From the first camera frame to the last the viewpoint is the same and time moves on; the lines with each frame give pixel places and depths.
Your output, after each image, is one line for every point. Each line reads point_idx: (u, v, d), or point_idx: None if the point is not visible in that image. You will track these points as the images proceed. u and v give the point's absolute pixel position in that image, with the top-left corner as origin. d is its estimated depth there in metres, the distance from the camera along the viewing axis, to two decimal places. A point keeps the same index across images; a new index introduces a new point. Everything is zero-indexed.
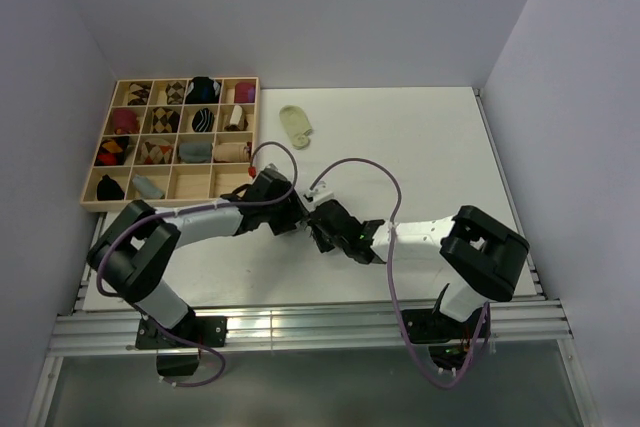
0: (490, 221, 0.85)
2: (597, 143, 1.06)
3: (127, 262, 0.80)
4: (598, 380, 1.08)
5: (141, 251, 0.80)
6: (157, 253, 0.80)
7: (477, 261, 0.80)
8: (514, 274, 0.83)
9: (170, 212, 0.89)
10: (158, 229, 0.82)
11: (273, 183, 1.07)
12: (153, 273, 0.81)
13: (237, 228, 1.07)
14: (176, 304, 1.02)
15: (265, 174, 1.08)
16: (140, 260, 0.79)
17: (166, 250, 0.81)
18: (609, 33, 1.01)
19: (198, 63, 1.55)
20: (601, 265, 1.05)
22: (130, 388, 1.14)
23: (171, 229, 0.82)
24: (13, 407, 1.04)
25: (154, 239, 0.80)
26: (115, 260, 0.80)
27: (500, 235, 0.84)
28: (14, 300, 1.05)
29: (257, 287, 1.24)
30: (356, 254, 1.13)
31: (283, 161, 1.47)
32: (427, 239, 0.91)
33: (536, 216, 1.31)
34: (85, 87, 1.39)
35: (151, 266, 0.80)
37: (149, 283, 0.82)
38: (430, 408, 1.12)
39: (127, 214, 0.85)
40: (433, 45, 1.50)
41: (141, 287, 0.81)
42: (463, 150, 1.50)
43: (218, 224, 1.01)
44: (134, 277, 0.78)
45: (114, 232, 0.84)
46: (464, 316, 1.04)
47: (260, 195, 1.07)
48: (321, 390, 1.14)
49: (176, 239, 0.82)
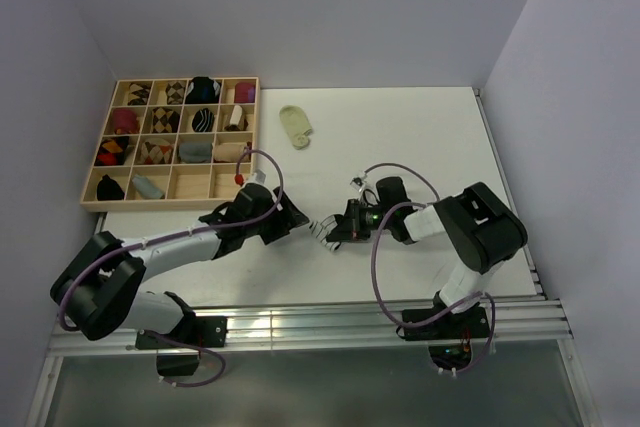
0: (493, 199, 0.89)
2: (598, 143, 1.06)
3: (90, 298, 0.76)
4: (598, 381, 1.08)
5: (106, 286, 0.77)
6: (121, 289, 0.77)
7: (459, 217, 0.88)
8: (495, 244, 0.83)
9: (138, 244, 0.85)
10: (124, 264, 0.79)
11: (253, 203, 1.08)
12: (118, 309, 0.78)
13: (216, 251, 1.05)
14: (172, 311, 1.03)
15: (245, 192, 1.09)
16: (103, 298, 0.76)
17: (133, 286, 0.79)
18: (610, 33, 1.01)
19: (198, 63, 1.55)
20: (601, 266, 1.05)
22: (129, 388, 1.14)
23: (138, 265, 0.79)
24: (13, 407, 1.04)
25: (118, 274, 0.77)
26: (77, 296, 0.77)
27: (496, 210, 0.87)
28: (14, 301, 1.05)
29: (257, 288, 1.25)
30: (394, 228, 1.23)
31: (272, 172, 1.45)
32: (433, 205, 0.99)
33: (536, 216, 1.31)
34: (85, 87, 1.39)
35: (116, 302, 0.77)
37: (114, 319, 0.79)
38: (430, 408, 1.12)
39: (89, 248, 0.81)
40: (434, 45, 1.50)
41: (104, 324, 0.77)
42: (463, 150, 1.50)
43: (194, 250, 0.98)
44: (97, 313, 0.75)
45: (74, 266, 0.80)
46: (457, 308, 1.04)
47: (242, 214, 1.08)
48: (321, 390, 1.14)
49: (142, 274, 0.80)
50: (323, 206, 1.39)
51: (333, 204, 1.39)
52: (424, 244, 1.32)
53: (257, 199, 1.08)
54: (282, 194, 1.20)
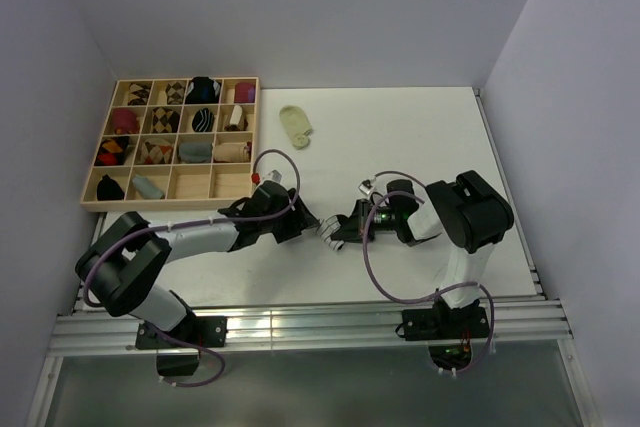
0: (483, 183, 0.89)
2: (598, 142, 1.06)
3: (114, 275, 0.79)
4: (599, 381, 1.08)
5: (131, 264, 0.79)
6: (145, 268, 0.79)
7: (446, 197, 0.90)
8: (480, 220, 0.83)
9: (163, 226, 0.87)
10: (149, 244, 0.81)
11: (271, 200, 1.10)
12: (140, 287, 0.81)
13: (232, 244, 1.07)
14: (175, 309, 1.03)
15: (263, 189, 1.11)
16: (128, 275, 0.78)
17: (156, 265, 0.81)
18: (610, 33, 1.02)
19: (198, 63, 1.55)
20: (601, 265, 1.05)
22: (130, 388, 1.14)
23: (163, 245, 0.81)
24: (13, 407, 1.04)
25: (143, 254, 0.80)
26: (102, 273, 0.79)
27: (484, 192, 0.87)
28: (14, 301, 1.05)
29: (258, 288, 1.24)
30: (402, 229, 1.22)
31: (287, 170, 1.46)
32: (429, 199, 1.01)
33: (536, 216, 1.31)
34: (84, 87, 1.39)
35: (139, 280, 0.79)
37: (135, 297, 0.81)
38: (430, 408, 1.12)
39: (117, 226, 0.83)
40: (433, 45, 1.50)
41: (127, 301, 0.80)
42: (463, 150, 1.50)
43: (213, 238, 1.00)
44: (121, 290, 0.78)
45: (102, 242, 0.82)
46: (454, 301, 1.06)
47: (260, 211, 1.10)
48: (321, 390, 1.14)
49: (166, 255, 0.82)
50: (323, 206, 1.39)
51: (333, 203, 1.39)
52: (425, 244, 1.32)
53: (275, 196, 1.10)
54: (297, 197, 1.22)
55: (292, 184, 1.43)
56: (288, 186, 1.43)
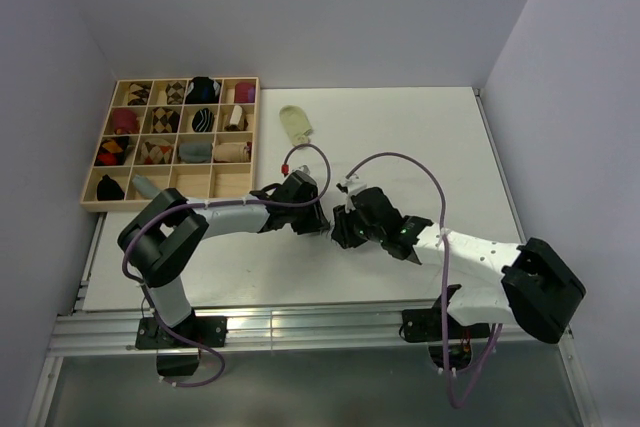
0: (558, 262, 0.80)
2: (597, 143, 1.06)
3: (155, 247, 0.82)
4: (599, 381, 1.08)
5: (171, 239, 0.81)
6: (185, 241, 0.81)
7: (537, 296, 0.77)
8: (565, 317, 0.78)
9: (201, 205, 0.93)
10: (188, 219, 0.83)
11: (302, 186, 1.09)
12: (178, 261, 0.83)
13: (262, 225, 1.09)
14: (181, 302, 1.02)
15: (296, 175, 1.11)
16: (168, 248, 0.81)
17: (193, 240, 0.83)
18: (610, 33, 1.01)
19: (198, 63, 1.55)
20: (599, 265, 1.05)
22: (130, 388, 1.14)
23: (200, 221, 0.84)
24: (13, 407, 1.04)
25: (183, 228, 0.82)
26: (142, 244, 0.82)
27: (563, 278, 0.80)
28: (13, 301, 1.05)
29: (259, 287, 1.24)
30: (393, 247, 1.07)
31: (317, 162, 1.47)
32: (485, 259, 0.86)
33: (536, 216, 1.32)
34: (84, 87, 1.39)
35: (179, 254, 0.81)
37: (174, 270, 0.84)
38: (430, 408, 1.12)
39: (158, 201, 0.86)
40: (433, 45, 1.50)
41: (164, 274, 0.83)
42: (463, 150, 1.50)
43: (243, 220, 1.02)
44: (160, 262, 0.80)
45: (144, 216, 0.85)
46: (467, 320, 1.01)
47: (288, 196, 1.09)
48: (321, 390, 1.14)
49: (203, 231, 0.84)
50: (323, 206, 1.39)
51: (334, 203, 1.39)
52: None
53: (305, 183, 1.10)
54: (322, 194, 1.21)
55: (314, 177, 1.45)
56: (319, 178, 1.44)
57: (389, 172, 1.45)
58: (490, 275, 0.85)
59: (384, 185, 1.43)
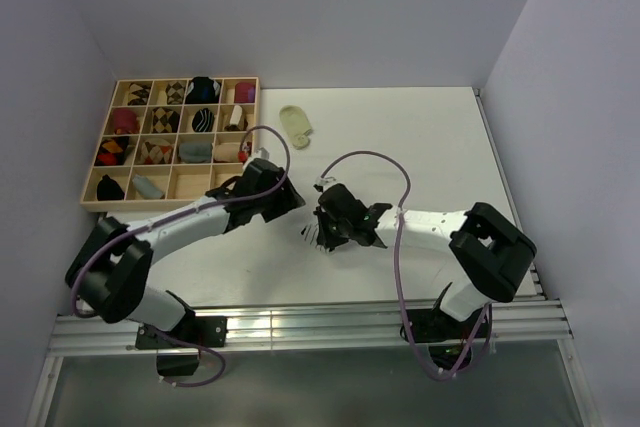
0: (502, 221, 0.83)
2: (597, 142, 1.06)
3: (100, 285, 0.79)
4: (599, 381, 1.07)
5: (114, 273, 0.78)
6: (129, 274, 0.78)
7: (483, 256, 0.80)
8: (516, 274, 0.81)
9: (144, 228, 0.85)
10: (130, 250, 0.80)
11: (263, 174, 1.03)
12: (130, 294, 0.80)
13: (227, 226, 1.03)
14: (171, 308, 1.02)
15: (254, 164, 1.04)
16: (113, 283, 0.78)
17: (140, 271, 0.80)
18: (612, 32, 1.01)
19: (198, 63, 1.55)
20: (600, 265, 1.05)
22: (130, 388, 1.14)
23: (142, 250, 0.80)
24: (13, 407, 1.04)
25: (125, 261, 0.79)
26: (88, 283, 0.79)
27: (510, 237, 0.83)
28: (14, 300, 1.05)
29: (257, 287, 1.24)
30: (359, 236, 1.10)
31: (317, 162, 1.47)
32: (436, 229, 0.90)
33: (536, 216, 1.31)
34: (84, 87, 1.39)
35: (127, 286, 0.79)
37: (128, 302, 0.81)
38: (429, 407, 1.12)
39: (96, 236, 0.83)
40: (433, 46, 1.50)
41: (119, 307, 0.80)
42: (463, 150, 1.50)
43: (199, 228, 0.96)
44: (108, 299, 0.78)
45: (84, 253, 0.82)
46: (464, 316, 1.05)
47: (250, 188, 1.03)
48: (321, 390, 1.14)
49: (149, 259, 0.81)
50: None
51: None
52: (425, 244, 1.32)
53: (266, 171, 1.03)
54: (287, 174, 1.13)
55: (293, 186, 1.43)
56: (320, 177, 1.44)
57: (388, 172, 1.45)
58: (442, 243, 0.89)
59: (383, 185, 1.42)
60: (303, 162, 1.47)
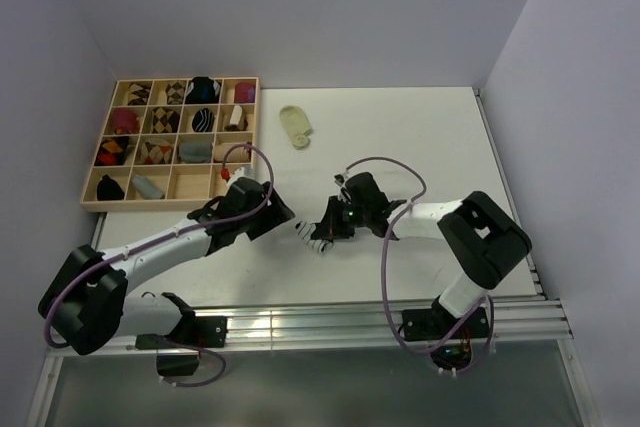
0: (497, 210, 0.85)
2: (597, 142, 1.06)
3: (74, 315, 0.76)
4: (599, 381, 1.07)
5: (89, 303, 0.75)
6: (104, 305, 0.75)
7: (468, 234, 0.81)
8: (503, 260, 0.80)
9: (119, 256, 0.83)
10: (105, 280, 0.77)
11: (247, 195, 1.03)
12: (105, 324, 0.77)
13: (209, 247, 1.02)
14: (167, 312, 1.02)
15: (238, 185, 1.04)
16: (88, 314, 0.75)
17: (115, 301, 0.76)
18: (611, 33, 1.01)
19: (198, 63, 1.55)
20: (600, 264, 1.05)
22: (130, 388, 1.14)
23: (119, 280, 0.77)
24: (13, 407, 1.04)
25: (100, 291, 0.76)
26: (62, 314, 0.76)
27: (501, 225, 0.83)
28: (13, 300, 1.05)
29: (257, 287, 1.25)
30: (375, 226, 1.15)
31: (316, 162, 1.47)
32: (433, 215, 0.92)
33: (536, 216, 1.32)
34: (84, 87, 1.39)
35: (102, 316, 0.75)
37: (104, 331, 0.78)
38: (429, 407, 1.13)
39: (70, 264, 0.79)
40: (433, 45, 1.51)
41: (94, 337, 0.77)
42: (463, 150, 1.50)
43: (181, 252, 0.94)
44: (83, 330, 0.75)
45: (58, 282, 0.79)
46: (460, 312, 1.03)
47: (234, 209, 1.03)
48: (321, 390, 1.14)
49: (125, 288, 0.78)
50: (322, 206, 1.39)
51: None
52: (426, 244, 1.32)
53: (250, 192, 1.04)
54: (271, 190, 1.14)
55: (293, 185, 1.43)
56: (320, 176, 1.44)
57: (387, 172, 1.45)
58: None
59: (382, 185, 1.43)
60: (303, 162, 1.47)
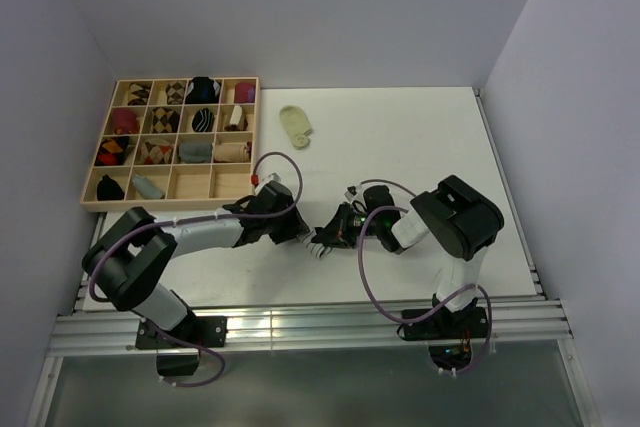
0: (468, 187, 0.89)
2: (597, 142, 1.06)
3: (121, 269, 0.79)
4: (599, 381, 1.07)
5: (136, 259, 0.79)
6: (151, 262, 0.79)
7: (436, 207, 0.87)
8: (472, 227, 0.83)
9: (169, 222, 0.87)
10: (155, 238, 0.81)
11: (277, 197, 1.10)
12: (146, 283, 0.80)
13: (237, 240, 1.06)
14: (175, 308, 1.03)
15: (269, 186, 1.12)
16: (134, 269, 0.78)
17: (161, 260, 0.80)
18: (611, 33, 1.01)
19: (198, 63, 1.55)
20: (600, 264, 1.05)
22: (130, 388, 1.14)
23: (168, 240, 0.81)
24: (13, 407, 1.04)
25: (150, 248, 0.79)
26: (109, 267, 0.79)
27: (469, 198, 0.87)
28: (13, 301, 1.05)
29: (257, 287, 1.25)
30: (384, 238, 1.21)
31: (316, 162, 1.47)
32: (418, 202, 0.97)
33: (536, 216, 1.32)
34: (84, 87, 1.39)
35: (146, 273, 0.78)
37: (143, 291, 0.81)
38: (429, 407, 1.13)
39: (123, 221, 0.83)
40: (433, 45, 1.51)
41: (133, 296, 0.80)
42: (463, 150, 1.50)
43: (217, 235, 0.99)
44: (126, 285, 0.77)
45: (109, 237, 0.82)
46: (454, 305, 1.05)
47: (263, 208, 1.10)
48: (320, 390, 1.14)
49: (172, 249, 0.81)
50: (322, 206, 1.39)
51: (333, 203, 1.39)
52: (427, 244, 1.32)
53: (280, 194, 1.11)
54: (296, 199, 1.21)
55: (293, 185, 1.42)
56: (320, 177, 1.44)
57: (387, 172, 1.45)
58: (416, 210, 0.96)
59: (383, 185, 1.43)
60: (303, 162, 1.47)
